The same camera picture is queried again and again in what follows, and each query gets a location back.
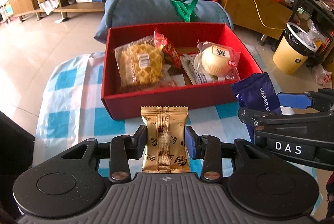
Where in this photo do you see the white plastic bag on floor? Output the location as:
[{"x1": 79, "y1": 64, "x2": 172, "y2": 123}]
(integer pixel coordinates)
[{"x1": 311, "y1": 64, "x2": 332, "y2": 88}]

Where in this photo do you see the gold biscuit packet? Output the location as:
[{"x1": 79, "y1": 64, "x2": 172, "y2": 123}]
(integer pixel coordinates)
[{"x1": 141, "y1": 107, "x2": 191, "y2": 173}]

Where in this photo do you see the yellow trash bin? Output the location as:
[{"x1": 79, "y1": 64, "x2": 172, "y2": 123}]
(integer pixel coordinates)
[{"x1": 272, "y1": 22, "x2": 318, "y2": 75}]

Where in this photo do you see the white Kapro snack packet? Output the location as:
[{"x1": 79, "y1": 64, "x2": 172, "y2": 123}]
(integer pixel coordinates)
[{"x1": 180, "y1": 53, "x2": 226, "y2": 85}]

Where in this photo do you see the round steamed cake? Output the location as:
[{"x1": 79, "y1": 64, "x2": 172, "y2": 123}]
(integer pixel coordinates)
[{"x1": 197, "y1": 41, "x2": 241, "y2": 81}]

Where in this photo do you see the blue rolled blanket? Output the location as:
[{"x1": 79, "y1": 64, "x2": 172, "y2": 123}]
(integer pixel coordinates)
[{"x1": 94, "y1": 0, "x2": 234, "y2": 44}]

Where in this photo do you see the red cardboard box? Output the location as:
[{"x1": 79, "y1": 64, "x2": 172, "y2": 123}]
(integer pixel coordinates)
[{"x1": 101, "y1": 22, "x2": 261, "y2": 120}]

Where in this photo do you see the green strap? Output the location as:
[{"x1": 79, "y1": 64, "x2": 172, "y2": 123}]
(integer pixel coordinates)
[{"x1": 169, "y1": 0, "x2": 199, "y2": 23}]

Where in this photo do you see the purple wafer biscuit packet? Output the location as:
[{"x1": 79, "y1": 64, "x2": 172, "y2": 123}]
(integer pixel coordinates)
[{"x1": 230, "y1": 71, "x2": 284, "y2": 141}]

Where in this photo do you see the blue white checkered tablecloth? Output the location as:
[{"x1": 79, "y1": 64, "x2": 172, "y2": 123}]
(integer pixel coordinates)
[{"x1": 33, "y1": 52, "x2": 250, "y2": 166}]

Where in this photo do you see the yellow waffle snack bag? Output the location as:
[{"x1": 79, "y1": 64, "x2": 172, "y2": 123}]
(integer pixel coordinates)
[{"x1": 114, "y1": 35, "x2": 176, "y2": 93}]

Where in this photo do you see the red yellow snack packet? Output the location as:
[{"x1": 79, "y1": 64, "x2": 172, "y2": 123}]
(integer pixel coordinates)
[{"x1": 153, "y1": 29, "x2": 182, "y2": 69}]

